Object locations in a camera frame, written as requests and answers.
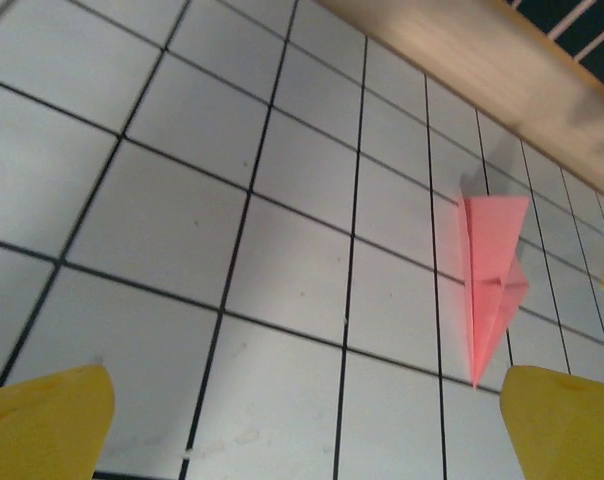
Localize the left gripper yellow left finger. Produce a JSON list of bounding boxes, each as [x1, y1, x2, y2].
[[0, 363, 116, 480]]

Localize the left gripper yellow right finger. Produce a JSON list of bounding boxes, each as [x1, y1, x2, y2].
[[499, 364, 604, 480]]

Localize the white grid mat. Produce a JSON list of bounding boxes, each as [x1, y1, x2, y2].
[[0, 0, 604, 480]]

